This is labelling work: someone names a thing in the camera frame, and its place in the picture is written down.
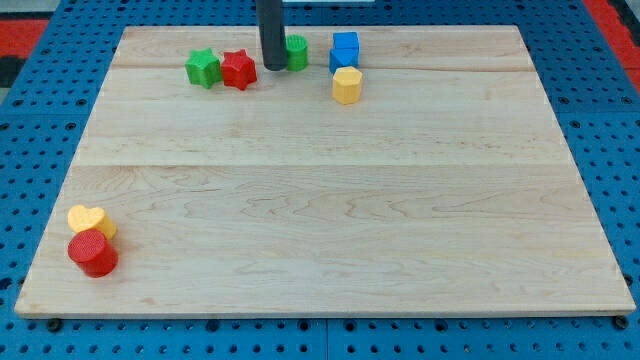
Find green cylinder block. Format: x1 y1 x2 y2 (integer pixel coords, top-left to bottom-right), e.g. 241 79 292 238
285 34 308 72

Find light wooden board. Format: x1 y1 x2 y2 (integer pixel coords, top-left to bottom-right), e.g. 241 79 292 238
15 25 636 319

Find yellow hexagon block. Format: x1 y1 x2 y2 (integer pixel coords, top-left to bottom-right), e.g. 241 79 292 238
332 66 363 105

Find blue triangle block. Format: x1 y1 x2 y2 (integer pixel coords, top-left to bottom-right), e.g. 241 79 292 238
329 48 359 74

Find red star block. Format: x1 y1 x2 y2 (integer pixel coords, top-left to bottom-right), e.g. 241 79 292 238
221 49 257 91

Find blue cube block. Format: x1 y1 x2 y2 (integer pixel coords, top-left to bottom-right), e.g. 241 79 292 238
333 31 360 50

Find green star block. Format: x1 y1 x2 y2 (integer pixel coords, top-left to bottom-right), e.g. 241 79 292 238
185 48 223 89

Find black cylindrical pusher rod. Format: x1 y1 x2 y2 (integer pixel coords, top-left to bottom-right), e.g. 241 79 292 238
255 0 287 71

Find red cylinder block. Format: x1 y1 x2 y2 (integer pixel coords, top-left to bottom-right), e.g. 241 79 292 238
67 229 119 278

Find yellow heart block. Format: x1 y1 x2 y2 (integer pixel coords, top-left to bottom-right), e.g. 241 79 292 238
67 204 117 240

